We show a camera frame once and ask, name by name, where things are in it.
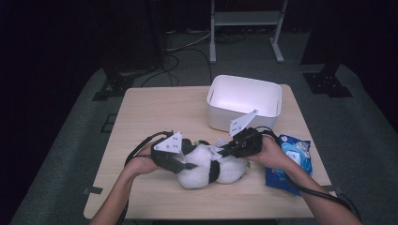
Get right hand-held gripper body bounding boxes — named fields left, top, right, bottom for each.
left=229, top=109, right=264, bottom=158

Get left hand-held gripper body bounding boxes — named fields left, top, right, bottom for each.
left=150, top=130, right=191, bottom=174

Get white diaper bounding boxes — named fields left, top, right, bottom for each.
left=209, top=137, right=234, bottom=162

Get panda plush toy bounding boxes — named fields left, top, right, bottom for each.
left=176, top=139, right=252, bottom=190

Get white plastic bin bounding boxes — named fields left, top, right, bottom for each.
left=206, top=74, right=283, bottom=134

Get person's left hand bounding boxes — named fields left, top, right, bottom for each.
left=125, top=142, right=163, bottom=176

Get person's right hand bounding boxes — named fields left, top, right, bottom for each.
left=245, top=134, right=297, bottom=172

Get blue diaper packet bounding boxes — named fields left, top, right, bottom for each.
left=265, top=134, right=314, bottom=197

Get black stand base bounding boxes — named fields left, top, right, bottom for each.
left=92, top=67, right=135, bottom=101
left=302, top=62, right=354, bottom=98

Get white metal stand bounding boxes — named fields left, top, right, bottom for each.
left=208, top=0, right=289, bottom=65

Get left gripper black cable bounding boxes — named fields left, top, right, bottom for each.
left=115, top=130, right=175, bottom=225

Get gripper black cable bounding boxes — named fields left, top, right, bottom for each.
left=115, top=130, right=175, bottom=225
left=254, top=126, right=364, bottom=223

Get black square floor frame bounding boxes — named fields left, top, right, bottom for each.
left=100, top=113, right=118, bottom=134

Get grey table edge strap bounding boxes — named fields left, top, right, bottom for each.
left=83, top=186, right=104, bottom=195
left=323, top=185, right=344, bottom=195

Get black floor cable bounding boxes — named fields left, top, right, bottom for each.
left=140, top=46, right=214, bottom=88

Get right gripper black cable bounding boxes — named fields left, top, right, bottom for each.
left=254, top=126, right=364, bottom=223

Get grey floor cable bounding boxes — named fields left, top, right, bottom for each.
left=165, top=31, right=211, bottom=53

